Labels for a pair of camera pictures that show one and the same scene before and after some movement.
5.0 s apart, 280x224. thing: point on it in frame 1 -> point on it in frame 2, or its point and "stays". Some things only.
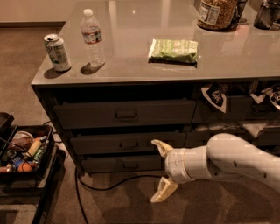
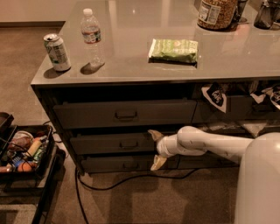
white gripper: [174, 164] -> [161, 148]
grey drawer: [125, 142] stays
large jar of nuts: [218, 15] stays
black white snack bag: [270, 95] stays
